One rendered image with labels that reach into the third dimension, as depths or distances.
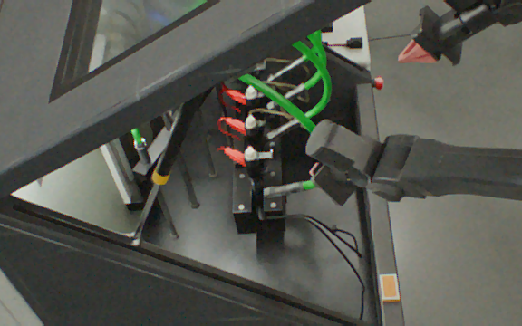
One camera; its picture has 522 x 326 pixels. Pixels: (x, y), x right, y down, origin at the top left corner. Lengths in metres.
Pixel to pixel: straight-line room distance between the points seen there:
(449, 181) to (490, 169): 0.06
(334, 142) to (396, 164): 0.09
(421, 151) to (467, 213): 1.70
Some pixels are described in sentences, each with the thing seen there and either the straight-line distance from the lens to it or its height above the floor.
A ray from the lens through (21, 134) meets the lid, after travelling 0.87.
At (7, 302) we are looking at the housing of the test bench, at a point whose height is 1.22.
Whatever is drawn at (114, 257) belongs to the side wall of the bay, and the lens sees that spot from 1.02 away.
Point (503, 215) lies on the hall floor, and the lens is 2.64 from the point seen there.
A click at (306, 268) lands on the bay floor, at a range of 1.53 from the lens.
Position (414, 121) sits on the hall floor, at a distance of 2.87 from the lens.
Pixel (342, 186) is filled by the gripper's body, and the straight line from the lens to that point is 1.12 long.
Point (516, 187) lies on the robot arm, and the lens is 0.84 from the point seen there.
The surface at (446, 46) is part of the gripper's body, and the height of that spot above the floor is 1.27.
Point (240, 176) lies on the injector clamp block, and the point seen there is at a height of 0.98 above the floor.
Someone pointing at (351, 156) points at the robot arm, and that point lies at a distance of 0.99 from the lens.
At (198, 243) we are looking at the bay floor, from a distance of 1.59.
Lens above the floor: 2.15
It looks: 51 degrees down
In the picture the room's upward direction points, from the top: 10 degrees counter-clockwise
